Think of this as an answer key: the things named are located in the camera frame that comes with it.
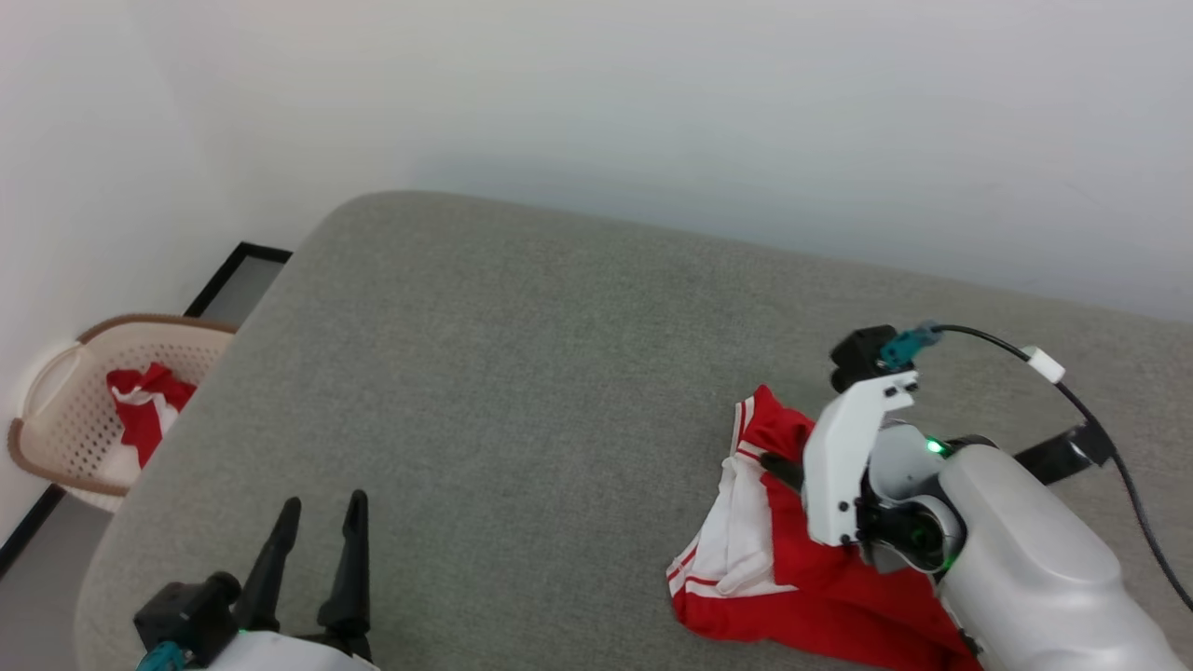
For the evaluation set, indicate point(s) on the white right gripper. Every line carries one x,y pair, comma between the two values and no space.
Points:
839,457

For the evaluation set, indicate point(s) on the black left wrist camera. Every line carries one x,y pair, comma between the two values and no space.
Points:
191,610

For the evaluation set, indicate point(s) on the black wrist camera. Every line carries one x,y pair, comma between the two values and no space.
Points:
857,354
191,610

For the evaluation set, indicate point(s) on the teal left camera connector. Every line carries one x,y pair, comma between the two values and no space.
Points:
157,658

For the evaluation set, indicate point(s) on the teal camera connector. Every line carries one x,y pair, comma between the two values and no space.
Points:
906,347
157,658

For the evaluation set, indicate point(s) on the grey fabric sofa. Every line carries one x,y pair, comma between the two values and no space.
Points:
522,410

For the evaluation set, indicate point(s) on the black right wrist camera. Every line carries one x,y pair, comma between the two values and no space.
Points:
857,354

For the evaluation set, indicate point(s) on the red white striped garment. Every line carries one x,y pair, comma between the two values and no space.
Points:
746,540

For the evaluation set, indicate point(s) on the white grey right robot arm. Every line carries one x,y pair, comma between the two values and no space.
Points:
1035,568

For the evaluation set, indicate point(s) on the beige plastic laundry basket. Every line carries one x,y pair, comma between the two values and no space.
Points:
75,419

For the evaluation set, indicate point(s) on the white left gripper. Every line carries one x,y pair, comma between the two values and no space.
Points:
280,654

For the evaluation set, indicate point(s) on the red white clothes in basket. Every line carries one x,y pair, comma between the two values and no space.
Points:
144,410

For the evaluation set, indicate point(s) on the teal right camera connector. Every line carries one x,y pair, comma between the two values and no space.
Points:
906,347

